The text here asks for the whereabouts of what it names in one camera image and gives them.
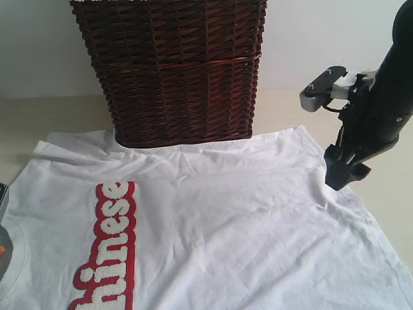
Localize dark red wicker basket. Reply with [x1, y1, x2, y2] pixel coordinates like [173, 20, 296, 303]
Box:
[70, 1, 267, 148]

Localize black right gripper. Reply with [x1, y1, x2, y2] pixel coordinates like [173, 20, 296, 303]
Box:
[299, 66, 399, 191]

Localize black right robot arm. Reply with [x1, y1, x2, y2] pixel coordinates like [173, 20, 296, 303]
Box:
[299, 1, 412, 191]

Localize white t-shirt red lettering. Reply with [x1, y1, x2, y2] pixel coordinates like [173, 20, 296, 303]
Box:
[1, 127, 412, 309]

